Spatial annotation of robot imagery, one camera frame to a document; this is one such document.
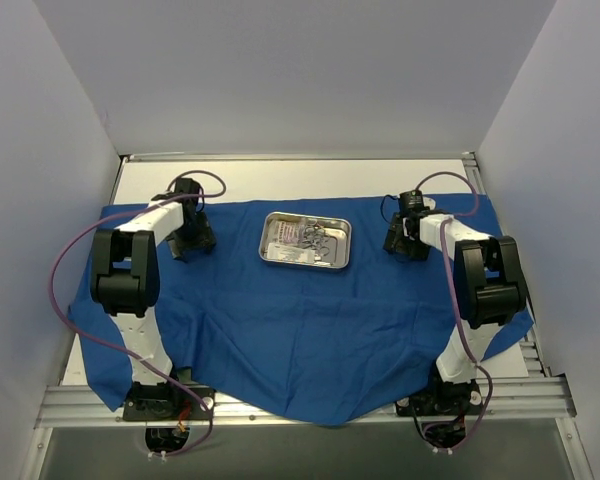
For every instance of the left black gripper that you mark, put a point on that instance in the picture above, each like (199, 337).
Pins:
(191, 240)

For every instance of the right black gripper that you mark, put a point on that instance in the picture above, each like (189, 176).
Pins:
(403, 243)

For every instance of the white sterile packet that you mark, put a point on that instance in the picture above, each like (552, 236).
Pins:
(289, 254)

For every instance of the purple printed clear pouch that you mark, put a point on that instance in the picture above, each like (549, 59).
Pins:
(288, 232)

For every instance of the stainless steel instrument tray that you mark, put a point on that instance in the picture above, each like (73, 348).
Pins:
(340, 244)

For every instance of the blue surgical cloth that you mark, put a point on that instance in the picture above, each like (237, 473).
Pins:
(313, 345)

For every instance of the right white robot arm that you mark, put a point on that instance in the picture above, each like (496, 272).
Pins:
(487, 285)

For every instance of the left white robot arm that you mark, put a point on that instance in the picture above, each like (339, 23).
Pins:
(125, 278)

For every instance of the pile of steel instruments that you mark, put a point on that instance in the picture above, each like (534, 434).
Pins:
(315, 238)

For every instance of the back aluminium frame rail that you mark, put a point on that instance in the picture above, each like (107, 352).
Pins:
(305, 156)

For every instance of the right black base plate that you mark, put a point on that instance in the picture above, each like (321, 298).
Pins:
(445, 399)

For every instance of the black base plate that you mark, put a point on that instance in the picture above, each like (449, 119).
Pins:
(445, 399)
(162, 402)

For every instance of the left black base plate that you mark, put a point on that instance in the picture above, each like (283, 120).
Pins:
(162, 402)

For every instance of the right aluminium frame rail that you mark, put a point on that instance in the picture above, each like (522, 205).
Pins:
(523, 359)

